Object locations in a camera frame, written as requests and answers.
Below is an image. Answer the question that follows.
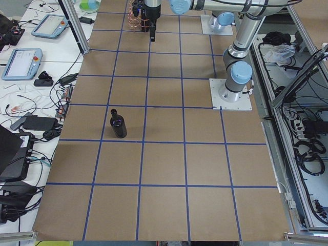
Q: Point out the blue teach pendant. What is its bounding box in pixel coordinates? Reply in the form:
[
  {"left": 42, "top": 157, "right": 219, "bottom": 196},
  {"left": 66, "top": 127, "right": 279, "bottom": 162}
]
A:
[
  {"left": 31, "top": 14, "right": 68, "bottom": 39},
  {"left": 2, "top": 48, "right": 43, "bottom": 81}
]

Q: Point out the dark glass wine bottle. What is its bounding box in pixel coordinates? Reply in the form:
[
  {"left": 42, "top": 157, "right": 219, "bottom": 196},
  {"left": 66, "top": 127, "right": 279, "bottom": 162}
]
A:
[{"left": 110, "top": 109, "right": 127, "bottom": 138}]

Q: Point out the black laptop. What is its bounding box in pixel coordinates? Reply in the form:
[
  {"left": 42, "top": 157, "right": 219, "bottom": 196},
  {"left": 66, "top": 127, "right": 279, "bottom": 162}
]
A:
[{"left": 1, "top": 126, "right": 34, "bottom": 182}]

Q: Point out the blue teach pendant near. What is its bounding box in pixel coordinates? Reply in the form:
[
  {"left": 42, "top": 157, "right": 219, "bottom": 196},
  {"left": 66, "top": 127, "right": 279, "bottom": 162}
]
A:
[{"left": 2, "top": 48, "right": 43, "bottom": 81}]

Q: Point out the copper wire wine basket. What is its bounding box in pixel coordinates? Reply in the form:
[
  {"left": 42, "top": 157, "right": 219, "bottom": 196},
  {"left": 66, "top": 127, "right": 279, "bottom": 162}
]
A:
[{"left": 128, "top": 0, "right": 142, "bottom": 31}]

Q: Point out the green bowl with blocks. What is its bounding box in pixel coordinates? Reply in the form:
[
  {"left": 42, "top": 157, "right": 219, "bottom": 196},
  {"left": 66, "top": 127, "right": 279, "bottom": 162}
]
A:
[{"left": 79, "top": 0, "right": 100, "bottom": 14}]

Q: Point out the blue teach pendant far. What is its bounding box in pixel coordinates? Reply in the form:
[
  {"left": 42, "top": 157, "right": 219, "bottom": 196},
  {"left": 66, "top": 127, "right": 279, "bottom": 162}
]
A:
[{"left": 31, "top": 14, "right": 68, "bottom": 39}]

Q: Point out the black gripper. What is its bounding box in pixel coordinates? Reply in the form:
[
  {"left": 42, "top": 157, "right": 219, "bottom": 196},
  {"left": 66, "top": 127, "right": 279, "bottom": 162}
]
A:
[{"left": 142, "top": 0, "right": 161, "bottom": 42}]

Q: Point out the black power brick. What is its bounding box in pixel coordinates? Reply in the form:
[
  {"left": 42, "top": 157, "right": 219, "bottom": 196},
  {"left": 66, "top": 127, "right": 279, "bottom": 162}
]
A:
[{"left": 23, "top": 116, "right": 57, "bottom": 131}]

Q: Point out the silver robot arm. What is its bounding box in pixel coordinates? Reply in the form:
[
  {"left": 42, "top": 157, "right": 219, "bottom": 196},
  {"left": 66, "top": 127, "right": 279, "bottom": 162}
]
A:
[
  {"left": 169, "top": 1, "right": 288, "bottom": 103},
  {"left": 208, "top": 11, "right": 234, "bottom": 31}
]

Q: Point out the dark wine bottle in basket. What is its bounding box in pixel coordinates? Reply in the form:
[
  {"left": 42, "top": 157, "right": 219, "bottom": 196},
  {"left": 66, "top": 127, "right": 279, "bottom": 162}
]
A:
[{"left": 140, "top": 15, "right": 150, "bottom": 32}]

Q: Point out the black power adapter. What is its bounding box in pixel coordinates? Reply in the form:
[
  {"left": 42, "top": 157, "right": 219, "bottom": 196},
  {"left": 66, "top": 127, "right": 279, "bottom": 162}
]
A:
[{"left": 79, "top": 16, "right": 95, "bottom": 25}]

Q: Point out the aluminium frame post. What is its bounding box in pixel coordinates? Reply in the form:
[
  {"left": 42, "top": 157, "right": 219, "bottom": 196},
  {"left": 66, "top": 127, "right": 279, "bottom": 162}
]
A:
[{"left": 58, "top": 0, "right": 90, "bottom": 55}]

